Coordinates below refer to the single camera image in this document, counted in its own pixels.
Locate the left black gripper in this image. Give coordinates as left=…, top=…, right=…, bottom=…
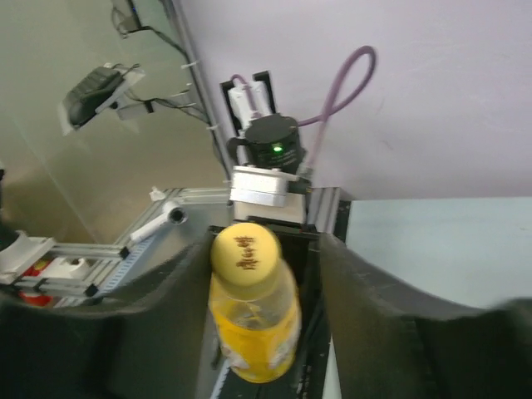
left=211, top=218, right=331, bottom=398

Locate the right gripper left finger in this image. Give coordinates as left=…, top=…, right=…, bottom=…
left=1, top=233, right=214, bottom=398

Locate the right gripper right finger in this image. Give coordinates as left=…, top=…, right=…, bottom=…
left=319, top=234, right=531, bottom=398

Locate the yellow bottle cap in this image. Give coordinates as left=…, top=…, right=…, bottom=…
left=210, top=223, right=281, bottom=301

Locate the yellow juice bottle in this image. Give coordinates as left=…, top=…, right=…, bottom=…
left=209, top=262, right=302, bottom=384

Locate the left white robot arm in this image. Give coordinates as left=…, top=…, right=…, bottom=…
left=209, top=72, right=329, bottom=398

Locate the white cylindrical tool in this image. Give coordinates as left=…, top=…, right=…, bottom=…
left=130, top=199, right=188, bottom=244

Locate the black power adapter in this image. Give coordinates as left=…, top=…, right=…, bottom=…
left=58, top=63, right=145, bottom=135

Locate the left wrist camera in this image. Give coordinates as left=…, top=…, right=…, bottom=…
left=229, top=165, right=311, bottom=224

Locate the grey cable duct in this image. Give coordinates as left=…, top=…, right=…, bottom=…
left=95, top=237, right=155, bottom=297

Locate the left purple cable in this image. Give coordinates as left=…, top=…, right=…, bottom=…
left=230, top=45, right=378, bottom=175

